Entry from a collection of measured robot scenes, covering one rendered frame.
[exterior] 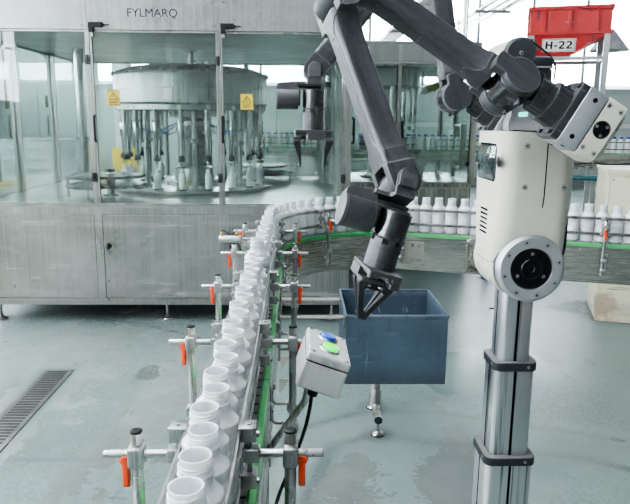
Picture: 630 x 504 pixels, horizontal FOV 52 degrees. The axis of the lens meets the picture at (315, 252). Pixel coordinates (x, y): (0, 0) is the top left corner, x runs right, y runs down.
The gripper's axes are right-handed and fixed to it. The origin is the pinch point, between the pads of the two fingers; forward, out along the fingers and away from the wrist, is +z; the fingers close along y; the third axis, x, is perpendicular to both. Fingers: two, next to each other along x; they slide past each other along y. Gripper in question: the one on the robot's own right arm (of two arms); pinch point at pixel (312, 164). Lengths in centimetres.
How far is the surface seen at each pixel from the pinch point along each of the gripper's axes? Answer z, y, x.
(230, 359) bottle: 24, 14, 84
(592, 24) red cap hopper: -124, -326, -564
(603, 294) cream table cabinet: 115, -239, -303
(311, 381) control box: 34, 2, 69
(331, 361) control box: 30, -2, 69
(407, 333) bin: 51, -30, -9
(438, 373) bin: 63, -40, -9
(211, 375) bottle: 24, 17, 90
